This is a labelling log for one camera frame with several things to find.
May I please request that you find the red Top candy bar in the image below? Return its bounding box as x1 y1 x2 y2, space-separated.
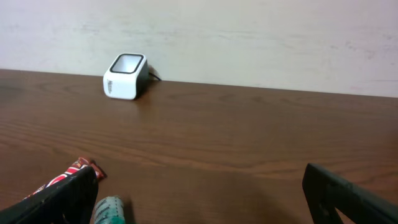
25 157 107 199

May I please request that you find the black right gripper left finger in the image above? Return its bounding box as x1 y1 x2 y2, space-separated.
1 167 98 224

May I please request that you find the blue mouthwash bottle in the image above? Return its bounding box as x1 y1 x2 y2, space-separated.
94 195 126 224

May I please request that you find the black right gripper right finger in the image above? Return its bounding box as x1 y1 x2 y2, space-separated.
302 163 397 224

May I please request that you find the white barcode scanner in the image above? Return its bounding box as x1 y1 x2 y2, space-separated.
103 53 150 100

